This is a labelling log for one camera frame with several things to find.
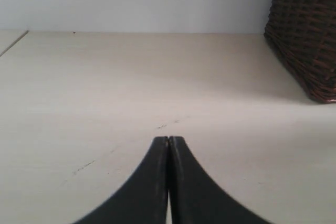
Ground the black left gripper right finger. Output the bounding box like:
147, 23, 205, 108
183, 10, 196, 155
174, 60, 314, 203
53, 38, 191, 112
168, 136, 268, 224

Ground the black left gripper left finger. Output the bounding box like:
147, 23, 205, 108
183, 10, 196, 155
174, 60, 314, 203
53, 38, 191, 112
76, 136, 169, 224

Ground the dark red wicker basket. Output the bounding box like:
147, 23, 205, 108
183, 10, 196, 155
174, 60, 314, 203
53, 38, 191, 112
264, 0, 335, 103

